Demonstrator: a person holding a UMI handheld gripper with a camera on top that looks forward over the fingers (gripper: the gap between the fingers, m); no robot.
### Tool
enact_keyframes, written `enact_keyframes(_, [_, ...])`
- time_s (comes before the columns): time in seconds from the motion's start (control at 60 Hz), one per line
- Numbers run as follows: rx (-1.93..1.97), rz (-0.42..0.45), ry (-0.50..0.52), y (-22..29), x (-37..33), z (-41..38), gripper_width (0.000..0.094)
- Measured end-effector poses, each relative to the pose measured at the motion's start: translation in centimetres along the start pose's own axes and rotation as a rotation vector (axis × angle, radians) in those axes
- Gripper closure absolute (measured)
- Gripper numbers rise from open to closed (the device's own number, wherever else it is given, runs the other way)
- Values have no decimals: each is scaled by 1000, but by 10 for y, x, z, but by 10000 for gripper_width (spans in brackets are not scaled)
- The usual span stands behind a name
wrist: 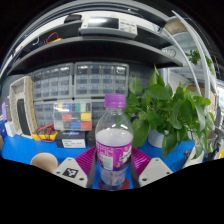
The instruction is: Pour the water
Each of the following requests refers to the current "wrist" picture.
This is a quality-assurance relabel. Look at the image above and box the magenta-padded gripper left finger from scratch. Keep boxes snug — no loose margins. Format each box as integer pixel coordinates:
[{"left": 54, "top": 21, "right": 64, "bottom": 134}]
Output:
[{"left": 53, "top": 146, "right": 99, "bottom": 190}]

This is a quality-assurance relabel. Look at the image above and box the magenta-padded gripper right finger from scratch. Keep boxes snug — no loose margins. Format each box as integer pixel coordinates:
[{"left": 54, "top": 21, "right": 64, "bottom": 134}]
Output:
[{"left": 129, "top": 146, "right": 174, "bottom": 190}]

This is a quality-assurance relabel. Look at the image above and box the clear bottle with purple cap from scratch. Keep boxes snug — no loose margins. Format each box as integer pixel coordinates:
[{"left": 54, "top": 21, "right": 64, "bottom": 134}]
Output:
[{"left": 94, "top": 93, "right": 135, "bottom": 191}]

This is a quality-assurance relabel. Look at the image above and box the beige patterned mug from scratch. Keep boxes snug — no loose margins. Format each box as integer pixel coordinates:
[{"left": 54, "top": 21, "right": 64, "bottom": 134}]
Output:
[{"left": 30, "top": 152, "right": 60, "bottom": 174}]

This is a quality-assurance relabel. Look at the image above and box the flat round red coaster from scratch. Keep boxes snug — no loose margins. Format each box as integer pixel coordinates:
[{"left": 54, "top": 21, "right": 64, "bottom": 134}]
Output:
[{"left": 98, "top": 178, "right": 131, "bottom": 191}]

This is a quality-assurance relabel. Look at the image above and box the black box with white label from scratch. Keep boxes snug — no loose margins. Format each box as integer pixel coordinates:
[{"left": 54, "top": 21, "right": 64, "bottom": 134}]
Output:
[{"left": 55, "top": 129, "right": 87, "bottom": 149}]

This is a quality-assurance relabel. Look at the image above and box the plain black box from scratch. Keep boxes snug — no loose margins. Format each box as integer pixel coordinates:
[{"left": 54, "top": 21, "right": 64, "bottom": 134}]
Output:
[{"left": 85, "top": 128, "right": 99, "bottom": 148}]

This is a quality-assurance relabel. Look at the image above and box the small white box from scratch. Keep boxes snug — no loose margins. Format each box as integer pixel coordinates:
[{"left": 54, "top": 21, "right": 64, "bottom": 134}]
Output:
[{"left": 183, "top": 145, "right": 205, "bottom": 168}]

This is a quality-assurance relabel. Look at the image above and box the yellow multimeter with red leads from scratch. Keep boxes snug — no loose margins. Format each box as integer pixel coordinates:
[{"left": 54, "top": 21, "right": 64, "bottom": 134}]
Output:
[{"left": 31, "top": 123, "right": 59, "bottom": 143}]

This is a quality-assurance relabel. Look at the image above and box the clear organizer with coloured parts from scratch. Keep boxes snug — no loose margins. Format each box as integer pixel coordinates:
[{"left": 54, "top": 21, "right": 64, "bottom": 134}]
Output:
[{"left": 53, "top": 101, "right": 93, "bottom": 132}]

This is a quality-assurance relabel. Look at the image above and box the grey small-parts drawer cabinet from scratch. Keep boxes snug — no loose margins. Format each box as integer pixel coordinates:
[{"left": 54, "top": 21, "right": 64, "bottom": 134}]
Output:
[
  {"left": 91, "top": 99, "right": 109, "bottom": 129},
  {"left": 33, "top": 100, "right": 56, "bottom": 129},
  {"left": 73, "top": 61, "right": 130, "bottom": 100},
  {"left": 32, "top": 63, "right": 74, "bottom": 102}
]

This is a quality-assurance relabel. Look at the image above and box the green potted plant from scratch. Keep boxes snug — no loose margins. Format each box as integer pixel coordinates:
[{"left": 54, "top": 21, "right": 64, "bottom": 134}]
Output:
[{"left": 124, "top": 64, "right": 216, "bottom": 159}]

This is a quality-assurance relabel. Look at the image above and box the black stand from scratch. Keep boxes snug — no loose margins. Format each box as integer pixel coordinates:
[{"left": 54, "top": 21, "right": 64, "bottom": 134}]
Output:
[{"left": 203, "top": 128, "right": 224, "bottom": 155}]

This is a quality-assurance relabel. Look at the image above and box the black rounded case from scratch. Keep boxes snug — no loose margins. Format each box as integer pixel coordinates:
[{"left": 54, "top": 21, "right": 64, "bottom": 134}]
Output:
[{"left": 16, "top": 98, "right": 32, "bottom": 136}]

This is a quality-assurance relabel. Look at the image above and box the white metal rack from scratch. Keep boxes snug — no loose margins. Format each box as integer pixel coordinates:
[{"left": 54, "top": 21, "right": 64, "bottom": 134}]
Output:
[{"left": 159, "top": 13, "right": 224, "bottom": 134}]

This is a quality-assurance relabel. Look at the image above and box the dark workbench shelf unit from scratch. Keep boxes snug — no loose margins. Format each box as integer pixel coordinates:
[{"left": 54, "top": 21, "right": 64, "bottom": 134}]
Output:
[{"left": 4, "top": 6, "right": 184, "bottom": 78}]

